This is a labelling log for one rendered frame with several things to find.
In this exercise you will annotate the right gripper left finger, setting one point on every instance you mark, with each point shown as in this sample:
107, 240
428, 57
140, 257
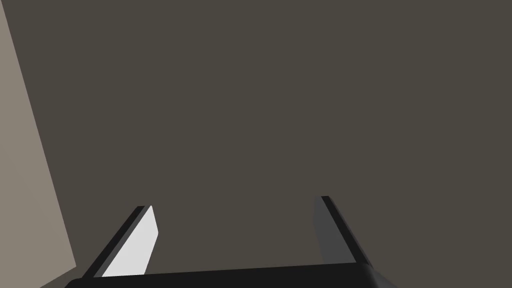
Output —
134, 246

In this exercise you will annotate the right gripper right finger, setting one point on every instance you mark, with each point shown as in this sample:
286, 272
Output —
335, 240

